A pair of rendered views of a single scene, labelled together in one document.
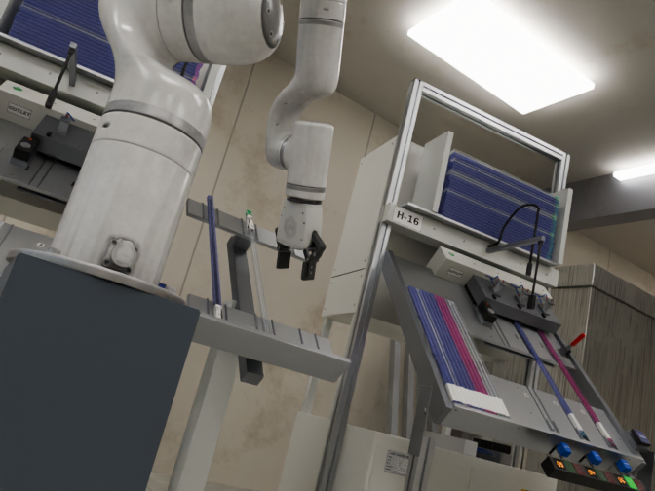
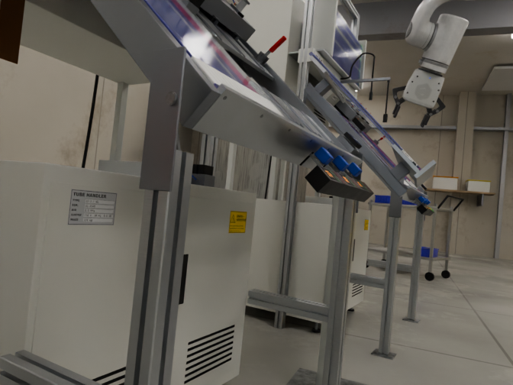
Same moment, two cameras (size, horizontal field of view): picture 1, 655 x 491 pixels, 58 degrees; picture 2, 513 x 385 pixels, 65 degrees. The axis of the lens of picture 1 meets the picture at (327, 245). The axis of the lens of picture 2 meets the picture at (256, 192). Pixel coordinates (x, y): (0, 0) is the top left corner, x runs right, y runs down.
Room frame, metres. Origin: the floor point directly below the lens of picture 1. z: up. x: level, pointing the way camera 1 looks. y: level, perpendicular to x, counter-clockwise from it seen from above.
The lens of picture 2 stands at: (0.55, 1.25, 0.58)
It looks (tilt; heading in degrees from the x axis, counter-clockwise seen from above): 2 degrees up; 320
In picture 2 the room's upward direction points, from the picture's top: 6 degrees clockwise
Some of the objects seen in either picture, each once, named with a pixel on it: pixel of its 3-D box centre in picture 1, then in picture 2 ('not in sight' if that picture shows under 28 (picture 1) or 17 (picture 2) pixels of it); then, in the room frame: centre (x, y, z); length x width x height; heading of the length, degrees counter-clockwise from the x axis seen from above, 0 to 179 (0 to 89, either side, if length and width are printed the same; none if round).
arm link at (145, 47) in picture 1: (160, 51); not in sight; (0.66, 0.26, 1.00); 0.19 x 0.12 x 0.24; 73
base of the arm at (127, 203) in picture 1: (126, 209); not in sight; (0.65, 0.23, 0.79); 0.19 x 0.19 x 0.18
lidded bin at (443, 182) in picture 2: not in sight; (444, 183); (4.31, -6.72, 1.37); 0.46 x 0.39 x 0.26; 29
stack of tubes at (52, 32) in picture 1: (115, 45); not in sight; (1.60, 0.77, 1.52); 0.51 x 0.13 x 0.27; 110
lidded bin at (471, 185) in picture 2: not in sight; (477, 186); (3.80, -7.00, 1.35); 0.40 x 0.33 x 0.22; 29
